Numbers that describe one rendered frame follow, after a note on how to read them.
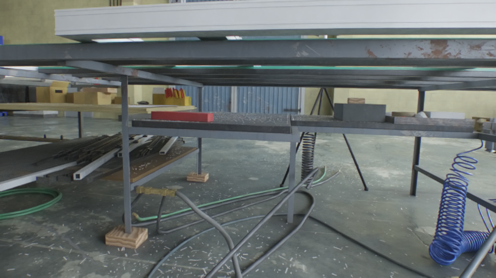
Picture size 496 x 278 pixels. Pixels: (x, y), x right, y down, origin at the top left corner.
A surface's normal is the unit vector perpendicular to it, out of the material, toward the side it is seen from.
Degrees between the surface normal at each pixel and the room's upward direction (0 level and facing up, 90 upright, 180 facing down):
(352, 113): 90
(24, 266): 0
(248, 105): 90
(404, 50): 90
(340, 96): 90
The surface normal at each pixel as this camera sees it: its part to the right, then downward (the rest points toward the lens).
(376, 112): -0.16, 0.08
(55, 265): 0.03, -1.00
